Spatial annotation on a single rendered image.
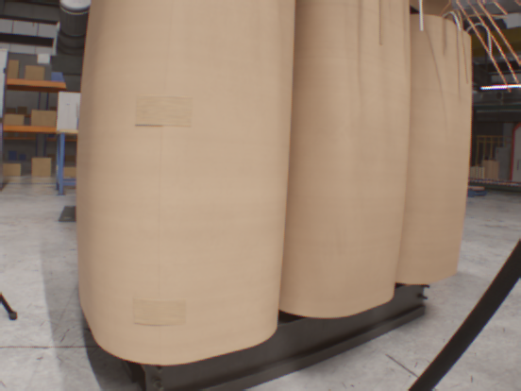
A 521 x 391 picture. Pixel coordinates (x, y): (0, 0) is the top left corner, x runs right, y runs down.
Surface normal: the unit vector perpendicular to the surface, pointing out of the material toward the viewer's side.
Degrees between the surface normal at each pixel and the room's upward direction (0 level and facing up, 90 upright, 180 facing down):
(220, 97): 90
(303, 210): 90
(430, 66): 90
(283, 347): 90
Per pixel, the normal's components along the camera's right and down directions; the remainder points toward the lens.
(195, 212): 0.56, 0.10
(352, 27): 0.15, 0.09
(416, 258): -0.15, 0.07
